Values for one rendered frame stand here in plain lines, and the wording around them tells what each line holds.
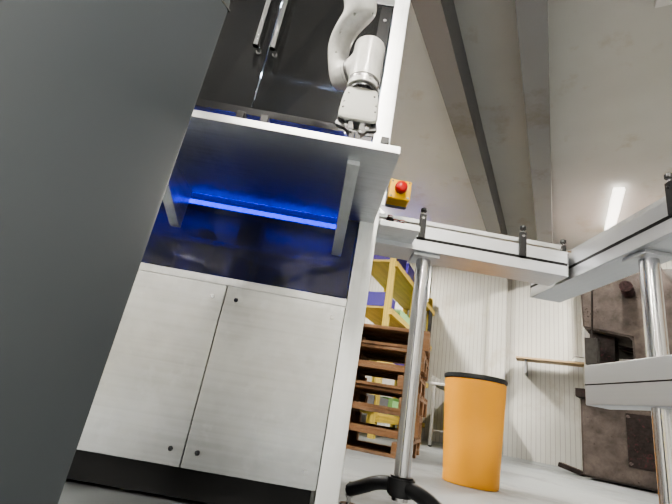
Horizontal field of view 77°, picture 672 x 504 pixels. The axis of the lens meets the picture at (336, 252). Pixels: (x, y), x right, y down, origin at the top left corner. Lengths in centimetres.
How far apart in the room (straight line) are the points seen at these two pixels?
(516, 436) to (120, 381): 733
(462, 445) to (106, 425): 200
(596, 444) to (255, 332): 526
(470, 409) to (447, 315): 589
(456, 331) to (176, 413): 749
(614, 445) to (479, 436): 347
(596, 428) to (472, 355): 287
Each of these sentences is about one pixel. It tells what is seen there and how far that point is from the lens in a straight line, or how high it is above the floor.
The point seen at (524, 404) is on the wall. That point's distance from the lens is 816.
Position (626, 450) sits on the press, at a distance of 608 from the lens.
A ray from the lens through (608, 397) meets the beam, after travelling 149.
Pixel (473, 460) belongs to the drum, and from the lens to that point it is 277.
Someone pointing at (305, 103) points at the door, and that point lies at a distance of 158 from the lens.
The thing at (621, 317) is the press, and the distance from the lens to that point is 628.
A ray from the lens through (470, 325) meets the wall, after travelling 845.
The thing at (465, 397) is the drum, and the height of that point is 48.
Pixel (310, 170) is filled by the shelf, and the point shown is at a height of 86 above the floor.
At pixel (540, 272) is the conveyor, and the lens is 161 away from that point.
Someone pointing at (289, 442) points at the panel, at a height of 19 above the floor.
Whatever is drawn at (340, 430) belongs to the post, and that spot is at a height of 24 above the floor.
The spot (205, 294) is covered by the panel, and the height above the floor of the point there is 54.
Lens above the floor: 30
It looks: 20 degrees up
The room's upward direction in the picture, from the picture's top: 10 degrees clockwise
